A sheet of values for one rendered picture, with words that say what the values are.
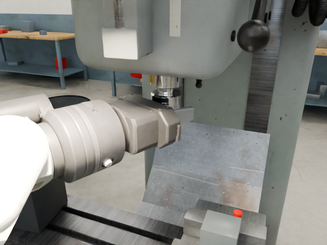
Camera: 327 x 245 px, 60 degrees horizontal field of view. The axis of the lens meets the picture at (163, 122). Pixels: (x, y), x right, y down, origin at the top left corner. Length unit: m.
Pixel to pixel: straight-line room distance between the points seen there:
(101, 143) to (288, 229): 1.94
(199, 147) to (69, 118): 0.56
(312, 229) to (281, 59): 1.64
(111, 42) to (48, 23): 5.94
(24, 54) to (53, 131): 6.55
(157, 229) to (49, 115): 0.45
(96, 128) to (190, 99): 0.53
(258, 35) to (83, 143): 0.20
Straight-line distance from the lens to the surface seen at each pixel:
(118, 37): 0.30
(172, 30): 0.31
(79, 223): 0.75
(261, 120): 0.80
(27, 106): 0.35
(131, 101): 0.41
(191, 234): 0.59
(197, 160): 0.84
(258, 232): 0.57
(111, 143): 0.33
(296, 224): 2.25
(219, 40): 0.31
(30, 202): 0.70
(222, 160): 0.82
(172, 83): 0.40
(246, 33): 0.28
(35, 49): 6.61
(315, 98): 4.17
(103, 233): 0.71
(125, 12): 0.29
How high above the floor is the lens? 1.39
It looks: 23 degrees down
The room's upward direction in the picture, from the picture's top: straight up
